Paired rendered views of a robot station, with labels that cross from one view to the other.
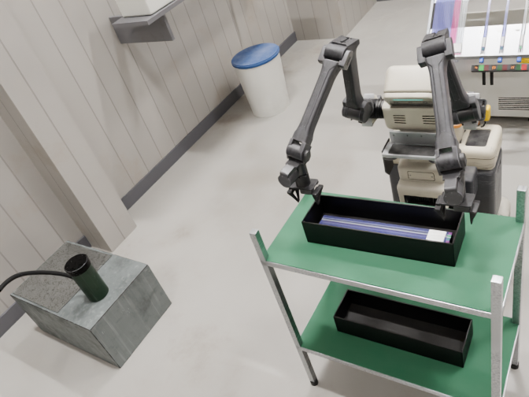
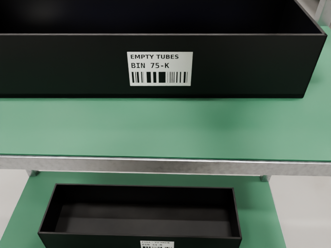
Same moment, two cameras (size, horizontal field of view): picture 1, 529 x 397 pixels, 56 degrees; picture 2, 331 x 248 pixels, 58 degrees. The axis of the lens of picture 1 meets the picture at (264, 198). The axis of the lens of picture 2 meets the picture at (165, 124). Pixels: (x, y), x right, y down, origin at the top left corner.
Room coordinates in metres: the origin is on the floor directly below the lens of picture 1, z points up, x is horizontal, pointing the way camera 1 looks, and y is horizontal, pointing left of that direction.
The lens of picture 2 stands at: (1.76, -0.65, 1.25)
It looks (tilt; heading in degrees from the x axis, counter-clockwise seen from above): 42 degrees down; 139
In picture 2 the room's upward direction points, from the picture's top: straight up
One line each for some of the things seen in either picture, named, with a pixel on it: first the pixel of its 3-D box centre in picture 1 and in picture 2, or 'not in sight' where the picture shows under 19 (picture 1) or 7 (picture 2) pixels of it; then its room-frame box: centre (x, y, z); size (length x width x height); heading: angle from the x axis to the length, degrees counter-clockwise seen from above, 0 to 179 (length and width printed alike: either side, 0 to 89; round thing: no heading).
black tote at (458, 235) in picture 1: (380, 227); (132, 43); (1.36, -0.38, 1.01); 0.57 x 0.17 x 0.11; 49
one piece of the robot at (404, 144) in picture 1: (416, 153); not in sight; (1.73, -0.69, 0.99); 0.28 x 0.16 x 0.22; 49
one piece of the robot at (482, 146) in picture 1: (442, 172); not in sight; (2.01, -0.94, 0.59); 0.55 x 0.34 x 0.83; 49
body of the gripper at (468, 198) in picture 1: (456, 194); not in sight; (1.17, -0.59, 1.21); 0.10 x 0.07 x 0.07; 49
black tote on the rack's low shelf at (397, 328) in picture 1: (401, 325); (142, 218); (1.34, -0.38, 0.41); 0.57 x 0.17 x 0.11; 48
